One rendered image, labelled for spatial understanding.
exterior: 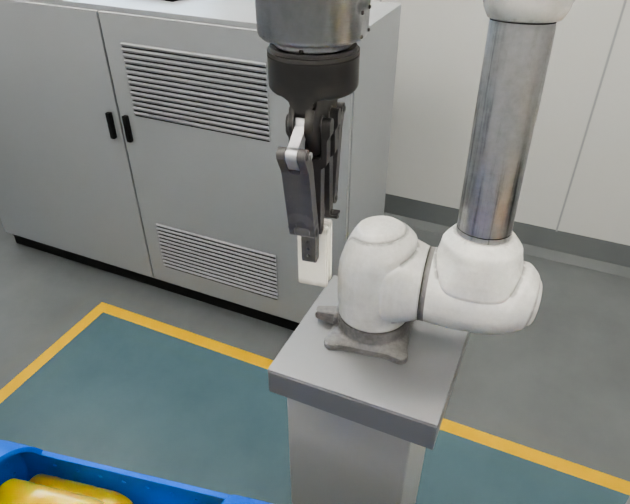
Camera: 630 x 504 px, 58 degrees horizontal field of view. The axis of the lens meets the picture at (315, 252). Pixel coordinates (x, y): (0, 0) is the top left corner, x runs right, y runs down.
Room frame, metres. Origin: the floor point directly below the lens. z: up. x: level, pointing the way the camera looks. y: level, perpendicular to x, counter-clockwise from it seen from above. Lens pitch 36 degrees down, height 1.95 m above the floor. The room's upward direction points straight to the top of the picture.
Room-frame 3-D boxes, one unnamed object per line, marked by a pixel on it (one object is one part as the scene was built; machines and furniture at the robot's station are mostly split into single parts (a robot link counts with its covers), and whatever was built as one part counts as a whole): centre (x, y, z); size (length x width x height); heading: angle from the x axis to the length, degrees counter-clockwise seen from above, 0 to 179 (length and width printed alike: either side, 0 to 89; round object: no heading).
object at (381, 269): (0.93, -0.14, 1.23); 0.18 x 0.16 x 0.22; 72
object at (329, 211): (0.47, 0.00, 1.71); 0.04 x 0.01 x 0.11; 73
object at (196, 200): (2.56, 0.75, 0.72); 2.15 x 0.54 x 1.45; 66
